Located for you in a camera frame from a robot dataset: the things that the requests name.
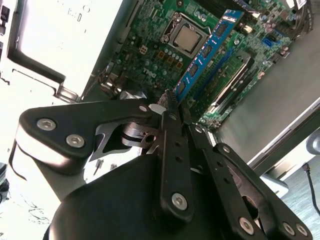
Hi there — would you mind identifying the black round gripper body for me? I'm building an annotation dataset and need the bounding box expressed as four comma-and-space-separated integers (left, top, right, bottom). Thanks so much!
46, 121, 226, 240

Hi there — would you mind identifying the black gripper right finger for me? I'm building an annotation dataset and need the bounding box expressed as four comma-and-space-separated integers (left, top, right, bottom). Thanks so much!
182, 104, 314, 240

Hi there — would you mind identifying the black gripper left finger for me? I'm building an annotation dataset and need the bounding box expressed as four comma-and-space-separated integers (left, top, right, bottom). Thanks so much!
14, 89, 195, 219

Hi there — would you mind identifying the blue RAM stick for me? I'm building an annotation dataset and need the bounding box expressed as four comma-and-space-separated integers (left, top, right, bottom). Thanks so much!
173, 8, 246, 105

